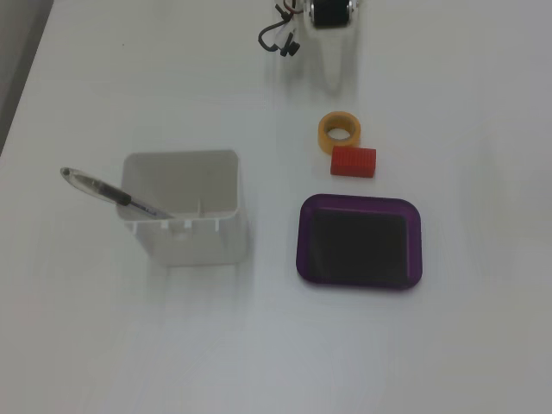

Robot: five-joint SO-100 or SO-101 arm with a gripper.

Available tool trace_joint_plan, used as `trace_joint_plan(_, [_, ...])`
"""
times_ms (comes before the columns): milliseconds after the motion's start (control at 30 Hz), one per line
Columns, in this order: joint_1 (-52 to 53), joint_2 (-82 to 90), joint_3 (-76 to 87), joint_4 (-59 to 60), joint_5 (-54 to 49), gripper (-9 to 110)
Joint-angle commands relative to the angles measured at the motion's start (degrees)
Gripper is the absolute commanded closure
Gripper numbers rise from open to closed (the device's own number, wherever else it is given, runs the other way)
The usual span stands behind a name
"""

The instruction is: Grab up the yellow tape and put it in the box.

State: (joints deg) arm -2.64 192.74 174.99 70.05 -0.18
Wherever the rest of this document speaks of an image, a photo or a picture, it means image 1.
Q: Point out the yellow tape roll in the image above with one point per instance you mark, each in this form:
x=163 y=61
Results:
x=324 y=136

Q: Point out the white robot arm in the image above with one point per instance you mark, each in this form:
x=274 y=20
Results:
x=330 y=13

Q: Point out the white plastic box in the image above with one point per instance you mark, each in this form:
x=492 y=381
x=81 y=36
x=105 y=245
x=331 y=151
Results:
x=202 y=241

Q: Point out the purple metal tray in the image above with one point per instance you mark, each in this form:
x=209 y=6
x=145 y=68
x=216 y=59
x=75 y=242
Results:
x=358 y=243

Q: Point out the red ribbed block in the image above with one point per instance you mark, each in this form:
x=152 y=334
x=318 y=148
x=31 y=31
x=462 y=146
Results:
x=353 y=162

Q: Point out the clear black ballpoint pen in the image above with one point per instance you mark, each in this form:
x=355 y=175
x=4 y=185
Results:
x=103 y=188

